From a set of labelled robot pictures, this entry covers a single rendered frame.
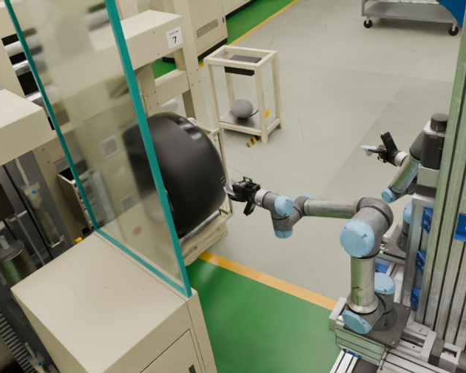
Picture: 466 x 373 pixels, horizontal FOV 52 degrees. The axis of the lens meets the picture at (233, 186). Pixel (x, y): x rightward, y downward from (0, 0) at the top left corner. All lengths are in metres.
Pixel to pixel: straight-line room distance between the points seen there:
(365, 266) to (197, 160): 0.84
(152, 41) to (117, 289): 1.16
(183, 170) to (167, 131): 0.20
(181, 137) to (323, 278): 1.60
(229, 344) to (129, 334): 1.53
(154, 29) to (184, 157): 0.62
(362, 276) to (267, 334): 1.35
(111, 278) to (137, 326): 0.25
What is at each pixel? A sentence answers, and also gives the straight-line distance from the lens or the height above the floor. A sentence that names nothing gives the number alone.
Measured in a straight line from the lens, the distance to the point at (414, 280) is 2.25.
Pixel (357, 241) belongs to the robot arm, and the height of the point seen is 1.32.
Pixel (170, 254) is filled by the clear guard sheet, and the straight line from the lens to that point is 1.49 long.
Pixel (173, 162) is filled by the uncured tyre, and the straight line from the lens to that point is 2.04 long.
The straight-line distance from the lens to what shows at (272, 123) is 4.72.
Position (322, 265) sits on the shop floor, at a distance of 3.38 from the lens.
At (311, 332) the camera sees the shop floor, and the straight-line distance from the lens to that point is 3.02.
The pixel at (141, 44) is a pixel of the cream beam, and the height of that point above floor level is 1.74.
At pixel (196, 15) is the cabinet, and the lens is 6.62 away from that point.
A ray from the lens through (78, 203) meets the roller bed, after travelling 2.50.
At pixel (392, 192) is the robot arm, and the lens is 2.40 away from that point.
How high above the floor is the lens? 2.44
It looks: 36 degrees down
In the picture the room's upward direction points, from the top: 9 degrees counter-clockwise
